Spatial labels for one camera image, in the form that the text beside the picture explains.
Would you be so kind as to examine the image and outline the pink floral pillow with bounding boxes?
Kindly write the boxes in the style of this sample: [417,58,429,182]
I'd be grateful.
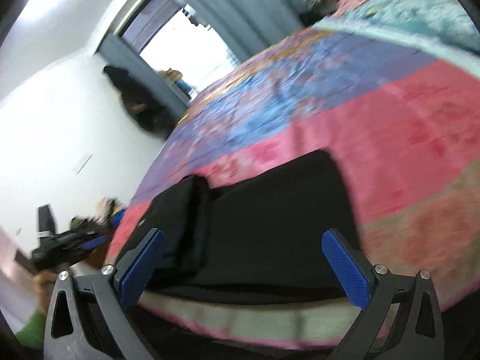
[332,0,369,17]

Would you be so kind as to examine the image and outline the green blue striped sheet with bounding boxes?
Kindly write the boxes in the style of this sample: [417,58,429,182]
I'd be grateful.
[313,17,479,63]

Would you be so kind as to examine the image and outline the blue curtain left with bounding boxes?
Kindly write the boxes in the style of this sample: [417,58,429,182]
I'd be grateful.
[97,0,192,121]

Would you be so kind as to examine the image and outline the teal floral pillow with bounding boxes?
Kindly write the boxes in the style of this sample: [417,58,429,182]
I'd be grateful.
[343,0,480,55]

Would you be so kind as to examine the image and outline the blue curtain right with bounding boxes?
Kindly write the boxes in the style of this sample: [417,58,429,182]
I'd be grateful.
[185,0,308,62]

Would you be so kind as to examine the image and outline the colourful striped satin bedspread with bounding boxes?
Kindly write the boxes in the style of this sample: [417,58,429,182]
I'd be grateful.
[107,27,479,350]

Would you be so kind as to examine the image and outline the black coat hanging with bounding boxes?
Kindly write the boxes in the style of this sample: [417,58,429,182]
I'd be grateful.
[103,65,176,139]

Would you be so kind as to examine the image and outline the clothes pile at left edge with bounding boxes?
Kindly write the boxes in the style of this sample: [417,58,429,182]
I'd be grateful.
[70,197,126,230]

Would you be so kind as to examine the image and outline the plush toy on windowsill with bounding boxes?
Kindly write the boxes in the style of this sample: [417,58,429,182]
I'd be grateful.
[158,68,193,98]

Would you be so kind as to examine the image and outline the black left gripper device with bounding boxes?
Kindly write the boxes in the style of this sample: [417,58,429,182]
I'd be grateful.
[30,205,112,272]

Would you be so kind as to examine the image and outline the black pants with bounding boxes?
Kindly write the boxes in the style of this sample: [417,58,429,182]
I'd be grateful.
[112,149,363,307]

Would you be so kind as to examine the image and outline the blue curtain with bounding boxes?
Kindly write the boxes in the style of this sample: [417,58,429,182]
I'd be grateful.
[185,0,308,62]
[97,0,192,121]

